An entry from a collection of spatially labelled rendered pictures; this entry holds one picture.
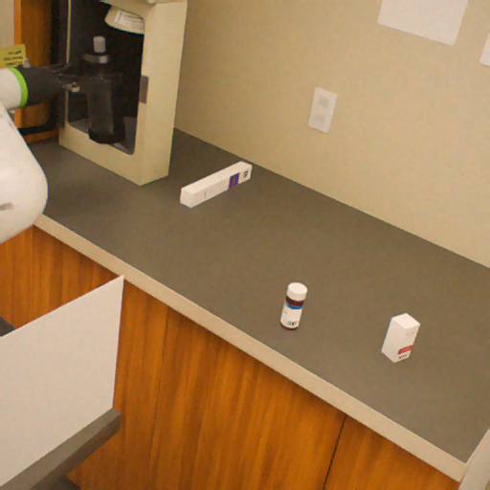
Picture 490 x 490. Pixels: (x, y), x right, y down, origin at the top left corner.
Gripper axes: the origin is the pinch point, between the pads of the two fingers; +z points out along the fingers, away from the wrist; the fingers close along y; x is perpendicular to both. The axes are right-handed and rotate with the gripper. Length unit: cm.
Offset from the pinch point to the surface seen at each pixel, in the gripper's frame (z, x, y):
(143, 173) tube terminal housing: 2.7, 22.7, -15.0
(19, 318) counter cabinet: -25, 65, 0
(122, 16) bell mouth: 4.0, -14.4, -2.0
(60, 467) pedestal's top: -73, 28, -73
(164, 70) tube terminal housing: 6.7, -4.5, -15.0
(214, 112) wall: 45.0, 17.0, -4.1
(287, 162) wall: 45, 23, -33
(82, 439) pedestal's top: -68, 27, -72
